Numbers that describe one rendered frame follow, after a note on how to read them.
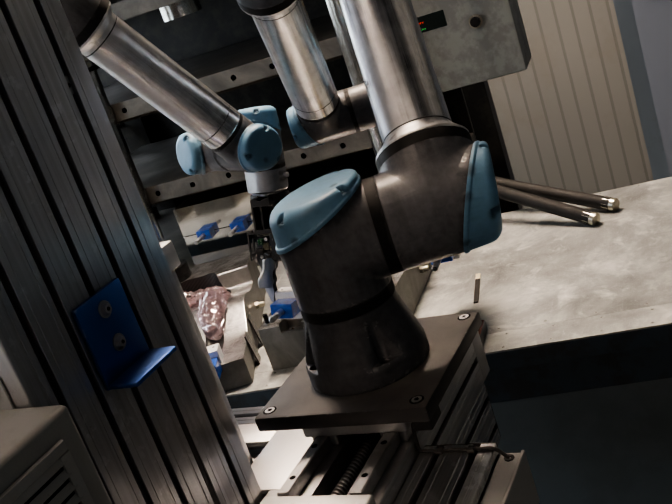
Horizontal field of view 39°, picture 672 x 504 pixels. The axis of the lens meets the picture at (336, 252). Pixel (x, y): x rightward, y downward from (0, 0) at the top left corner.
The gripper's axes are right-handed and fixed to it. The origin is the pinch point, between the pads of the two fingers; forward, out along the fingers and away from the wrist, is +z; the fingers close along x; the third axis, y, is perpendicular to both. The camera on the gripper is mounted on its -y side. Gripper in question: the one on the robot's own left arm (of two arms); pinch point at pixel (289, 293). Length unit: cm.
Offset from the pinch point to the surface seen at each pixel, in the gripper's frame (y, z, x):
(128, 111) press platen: -73, -33, -69
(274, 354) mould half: 1.3, 11.6, -4.5
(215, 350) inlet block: 5.9, 8.7, -14.4
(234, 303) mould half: -12.7, 5.2, -17.9
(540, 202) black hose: -46, -4, 43
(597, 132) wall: -252, 10, 46
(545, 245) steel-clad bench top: -35, 3, 44
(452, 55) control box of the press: -80, -37, 21
